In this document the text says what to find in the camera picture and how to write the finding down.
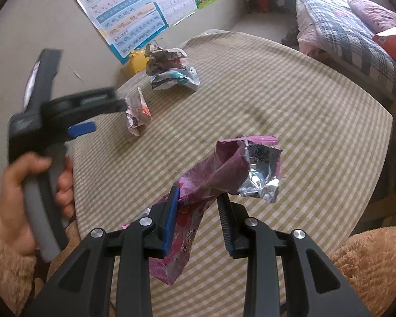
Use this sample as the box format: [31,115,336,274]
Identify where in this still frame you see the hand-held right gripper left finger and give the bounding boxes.
[22,185,180,317]

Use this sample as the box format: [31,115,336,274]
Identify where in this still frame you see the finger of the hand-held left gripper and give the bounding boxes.
[86,87,128,120]
[68,122,97,139]

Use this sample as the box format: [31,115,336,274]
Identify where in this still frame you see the yellow duck toy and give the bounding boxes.
[129,49,152,73]

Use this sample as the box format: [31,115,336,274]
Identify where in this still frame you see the red white crumpled wrapper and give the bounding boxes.
[125,87,152,142]

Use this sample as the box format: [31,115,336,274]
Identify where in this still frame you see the pink foil wrapper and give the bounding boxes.
[122,134,282,286]

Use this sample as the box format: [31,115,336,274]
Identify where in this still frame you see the person's left forearm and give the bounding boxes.
[0,203,53,317]

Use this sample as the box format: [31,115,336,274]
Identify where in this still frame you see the blue silver wrapper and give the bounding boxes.
[151,66,201,93]

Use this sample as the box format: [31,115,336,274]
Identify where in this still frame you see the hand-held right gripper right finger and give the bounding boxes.
[217,192,372,317]

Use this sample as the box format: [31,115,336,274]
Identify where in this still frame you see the person's left hand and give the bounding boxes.
[0,153,76,256]

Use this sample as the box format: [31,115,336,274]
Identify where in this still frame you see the person's fuzzy brown clothing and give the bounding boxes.
[330,225,396,317]

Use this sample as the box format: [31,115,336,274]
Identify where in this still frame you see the blue bordered wall poster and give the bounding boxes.
[63,0,169,65]

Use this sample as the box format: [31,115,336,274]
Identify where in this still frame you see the pink pillow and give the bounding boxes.
[346,0,396,35]

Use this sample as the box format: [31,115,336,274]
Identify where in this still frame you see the crumpled newsprint wrapper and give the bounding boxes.
[145,40,188,76]

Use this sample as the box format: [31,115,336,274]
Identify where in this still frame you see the bed with plaid blanket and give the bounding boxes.
[294,0,396,98]

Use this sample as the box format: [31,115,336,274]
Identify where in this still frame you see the checked tablecloth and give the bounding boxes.
[66,30,394,317]

